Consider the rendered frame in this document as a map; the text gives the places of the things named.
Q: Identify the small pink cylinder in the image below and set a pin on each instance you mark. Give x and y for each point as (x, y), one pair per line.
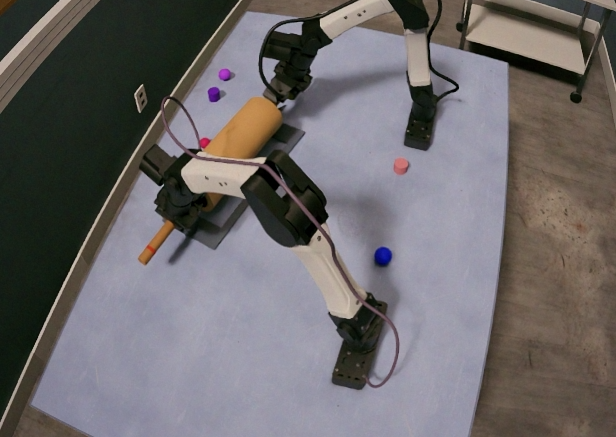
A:
(400, 166)

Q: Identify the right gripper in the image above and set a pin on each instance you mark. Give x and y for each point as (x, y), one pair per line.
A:
(295, 74)

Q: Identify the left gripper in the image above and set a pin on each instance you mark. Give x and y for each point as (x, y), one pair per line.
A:
(183, 216)

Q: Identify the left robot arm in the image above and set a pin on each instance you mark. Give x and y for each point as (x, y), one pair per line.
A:
(283, 220)

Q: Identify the small purple cylinder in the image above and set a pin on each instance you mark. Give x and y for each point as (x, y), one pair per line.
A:
(214, 94)

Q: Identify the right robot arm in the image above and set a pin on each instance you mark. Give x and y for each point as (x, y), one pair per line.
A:
(319, 33)

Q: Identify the blue ball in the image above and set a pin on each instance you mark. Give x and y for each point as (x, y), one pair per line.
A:
(382, 255)

